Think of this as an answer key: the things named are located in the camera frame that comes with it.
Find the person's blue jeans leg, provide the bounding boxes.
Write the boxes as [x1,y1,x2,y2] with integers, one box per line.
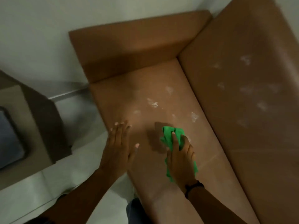
[126,199,154,224]

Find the beige side table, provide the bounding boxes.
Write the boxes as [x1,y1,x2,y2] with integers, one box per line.
[0,70,71,190]

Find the person's right hand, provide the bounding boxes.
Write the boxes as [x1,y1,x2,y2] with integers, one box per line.
[166,131,197,194]

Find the person's right forearm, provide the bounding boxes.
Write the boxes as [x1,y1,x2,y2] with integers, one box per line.
[188,187,248,224]

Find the person's left hand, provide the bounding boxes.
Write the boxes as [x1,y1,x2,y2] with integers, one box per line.
[99,120,140,178]

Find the black wristband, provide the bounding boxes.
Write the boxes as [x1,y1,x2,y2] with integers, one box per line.
[185,180,205,200]

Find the brown leather sofa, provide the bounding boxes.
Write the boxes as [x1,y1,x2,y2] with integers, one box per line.
[68,0,299,224]

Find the person's left forearm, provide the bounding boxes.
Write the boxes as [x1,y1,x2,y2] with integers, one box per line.
[38,168,123,224]

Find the green cleaning cloth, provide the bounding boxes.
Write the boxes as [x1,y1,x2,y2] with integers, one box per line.
[160,126,198,183]

